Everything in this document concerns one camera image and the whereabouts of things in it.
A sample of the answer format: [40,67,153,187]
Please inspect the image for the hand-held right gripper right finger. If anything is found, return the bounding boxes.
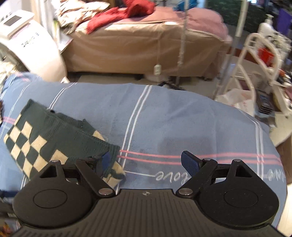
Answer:
[177,151,263,198]

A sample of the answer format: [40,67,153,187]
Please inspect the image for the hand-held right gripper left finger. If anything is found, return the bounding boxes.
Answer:
[30,152,115,198]

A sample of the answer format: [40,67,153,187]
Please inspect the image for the checkered knit sweater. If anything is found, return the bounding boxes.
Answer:
[3,99,126,186]

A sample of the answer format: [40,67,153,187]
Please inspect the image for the blue striped blanket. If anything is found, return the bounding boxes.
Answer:
[0,72,288,229]

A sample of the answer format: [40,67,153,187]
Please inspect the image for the white plastic bag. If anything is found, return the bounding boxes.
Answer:
[215,88,256,116]

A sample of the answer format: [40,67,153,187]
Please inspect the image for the brown massage bed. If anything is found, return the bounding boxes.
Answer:
[60,9,233,81]

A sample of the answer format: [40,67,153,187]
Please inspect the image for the white papers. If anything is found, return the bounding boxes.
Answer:
[57,34,74,54]

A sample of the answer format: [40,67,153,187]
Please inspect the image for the white trolley cart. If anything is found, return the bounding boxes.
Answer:
[214,32,292,119]

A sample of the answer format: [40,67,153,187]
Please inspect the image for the red box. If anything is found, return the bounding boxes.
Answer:
[259,47,274,67]

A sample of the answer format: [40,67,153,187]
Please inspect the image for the floral quilt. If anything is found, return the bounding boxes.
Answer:
[0,61,14,81]

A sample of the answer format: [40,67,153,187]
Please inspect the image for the white beauty machine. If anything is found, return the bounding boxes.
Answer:
[0,10,68,83]

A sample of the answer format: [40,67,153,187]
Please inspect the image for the pink bed cover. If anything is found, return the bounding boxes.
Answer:
[139,10,229,41]

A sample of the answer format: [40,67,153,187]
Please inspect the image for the red jacket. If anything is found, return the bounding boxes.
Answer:
[87,0,156,35]

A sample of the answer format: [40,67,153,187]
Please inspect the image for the floral pillow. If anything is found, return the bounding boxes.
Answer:
[53,1,110,35]

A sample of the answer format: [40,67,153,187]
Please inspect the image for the white pole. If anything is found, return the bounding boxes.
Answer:
[236,0,248,38]

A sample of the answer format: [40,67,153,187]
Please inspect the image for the white pump bottle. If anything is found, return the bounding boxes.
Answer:
[260,14,275,35]

